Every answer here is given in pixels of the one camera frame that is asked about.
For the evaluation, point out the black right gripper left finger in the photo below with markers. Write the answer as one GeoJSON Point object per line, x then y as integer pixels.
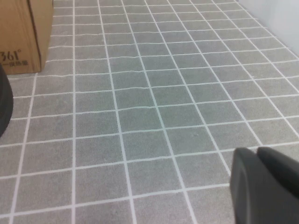
{"type": "Point", "coordinates": [252, 191]}

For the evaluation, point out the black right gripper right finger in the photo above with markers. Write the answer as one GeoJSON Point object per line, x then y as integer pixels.
{"type": "Point", "coordinates": [282, 168]}

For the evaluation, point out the black knit sneaker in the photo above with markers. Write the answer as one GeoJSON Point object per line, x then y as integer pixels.
{"type": "Point", "coordinates": [4, 100]}

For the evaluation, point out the brown cardboard shoe box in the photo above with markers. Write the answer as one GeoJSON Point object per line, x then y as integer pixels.
{"type": "Point", "coordinates": [21, 28]}

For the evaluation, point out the grey white-grid tablecloth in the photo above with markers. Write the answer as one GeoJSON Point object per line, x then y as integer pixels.
{"type": "Point", "coordinates": [149, 105]}

